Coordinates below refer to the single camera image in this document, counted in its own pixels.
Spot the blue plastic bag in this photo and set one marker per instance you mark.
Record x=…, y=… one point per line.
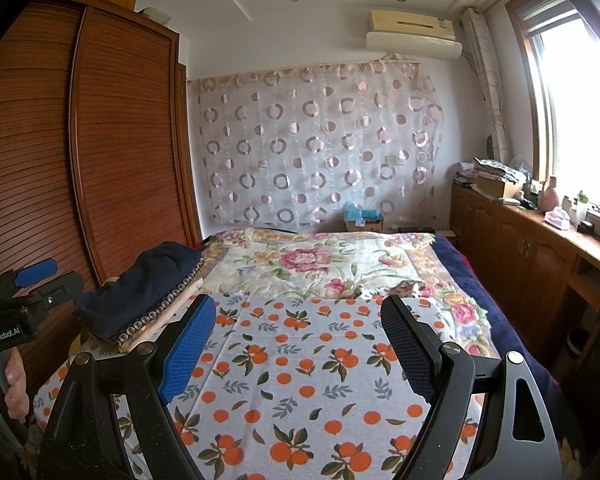
x=357, y=210

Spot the pink bottle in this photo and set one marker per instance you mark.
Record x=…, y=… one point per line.
x=550, y=195

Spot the wooden slatted wardrobe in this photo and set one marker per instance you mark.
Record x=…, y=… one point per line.
x=120, y=160

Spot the small black box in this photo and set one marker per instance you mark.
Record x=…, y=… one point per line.
x=586, y=227

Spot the person's left hand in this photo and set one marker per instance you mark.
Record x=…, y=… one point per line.
x=17, y=390

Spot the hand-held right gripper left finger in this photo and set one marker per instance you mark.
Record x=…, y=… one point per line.
x=187, y=350

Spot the long wooden cabinet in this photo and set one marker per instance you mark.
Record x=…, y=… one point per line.
x=505, y=245

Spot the pink tissue pack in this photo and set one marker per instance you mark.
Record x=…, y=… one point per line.
x=557, y=219

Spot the small cardboard box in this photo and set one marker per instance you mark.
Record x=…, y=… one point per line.
x=365, y=225

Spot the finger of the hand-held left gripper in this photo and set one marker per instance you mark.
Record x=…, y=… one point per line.
x=37, y=270
x=62, y=287

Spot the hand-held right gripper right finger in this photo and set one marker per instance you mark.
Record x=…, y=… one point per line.
x=410, y=350

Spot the navy printed t-shirt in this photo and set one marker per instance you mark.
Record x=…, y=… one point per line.
x=145, y=280

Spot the floral blanket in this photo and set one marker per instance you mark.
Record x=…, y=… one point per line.
x=305, y=260

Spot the dark waste bin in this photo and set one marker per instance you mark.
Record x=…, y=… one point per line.
x=576, y=347

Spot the brown cardboard box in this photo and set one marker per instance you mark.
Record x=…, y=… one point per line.
x=500, y=188

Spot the sheer circle-print curtain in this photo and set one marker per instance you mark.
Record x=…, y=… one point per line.
x=320, y=160

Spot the orange fruit print sheet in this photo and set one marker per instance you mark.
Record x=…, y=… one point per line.
x=305, y=385

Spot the wall air conditioner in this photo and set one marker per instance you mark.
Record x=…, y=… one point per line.
x=410, y=30

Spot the pile of papers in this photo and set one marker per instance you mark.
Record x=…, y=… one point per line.
x=495, y=167

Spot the green-capped bottle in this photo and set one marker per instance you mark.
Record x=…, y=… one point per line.
x=582, y=207

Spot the white patterned window curtain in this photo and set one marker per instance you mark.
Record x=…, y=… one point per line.
x=487, y=85

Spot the white bundle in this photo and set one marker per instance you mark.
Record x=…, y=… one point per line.
x=155, y=14

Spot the navy bed cover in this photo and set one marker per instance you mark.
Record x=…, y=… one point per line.
x=520, y=340

